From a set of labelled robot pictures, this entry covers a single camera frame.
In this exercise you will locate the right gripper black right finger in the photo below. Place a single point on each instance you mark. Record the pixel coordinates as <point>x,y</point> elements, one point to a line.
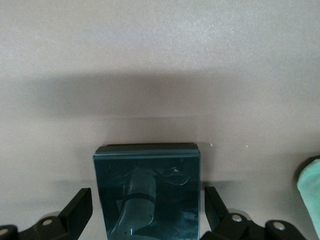
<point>217,215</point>

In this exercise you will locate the green dinosaur plush toy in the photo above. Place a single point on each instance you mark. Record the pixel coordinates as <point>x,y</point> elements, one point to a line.
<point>311,190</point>

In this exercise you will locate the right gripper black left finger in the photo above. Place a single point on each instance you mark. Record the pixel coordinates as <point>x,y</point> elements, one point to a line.
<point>72,217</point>

